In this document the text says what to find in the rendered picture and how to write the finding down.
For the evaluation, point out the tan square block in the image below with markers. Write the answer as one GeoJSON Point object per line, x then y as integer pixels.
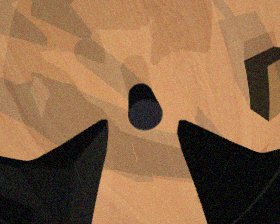
{"type": "Point", "coordinates": [263, 76]}

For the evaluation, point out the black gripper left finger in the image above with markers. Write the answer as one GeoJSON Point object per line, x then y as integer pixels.
{"type": "Point", "coordinates": [62, 184]}

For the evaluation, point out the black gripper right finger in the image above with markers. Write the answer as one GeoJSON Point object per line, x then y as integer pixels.
{"type": "Point", "coordinates": [229, 179]}

